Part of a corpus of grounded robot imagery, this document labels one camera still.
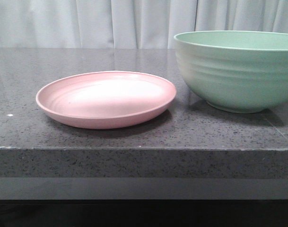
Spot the pink plate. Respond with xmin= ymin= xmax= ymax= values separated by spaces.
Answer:
xmin=36 ymin=71 xmax=176 ymax=129

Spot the green bowl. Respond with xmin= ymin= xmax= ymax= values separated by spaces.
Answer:
xmin=174 ymin=30 xmax=288 ymax=113

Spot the white curtain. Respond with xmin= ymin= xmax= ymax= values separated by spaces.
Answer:
xmin=0 ymin=0 xmax=288 ymax=49

